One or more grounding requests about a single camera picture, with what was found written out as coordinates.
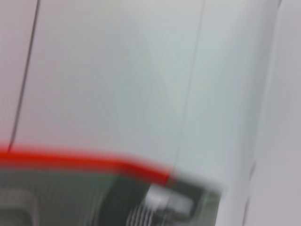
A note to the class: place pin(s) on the grey-green perforated storage bin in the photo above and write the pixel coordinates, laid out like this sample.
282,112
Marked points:
70,200

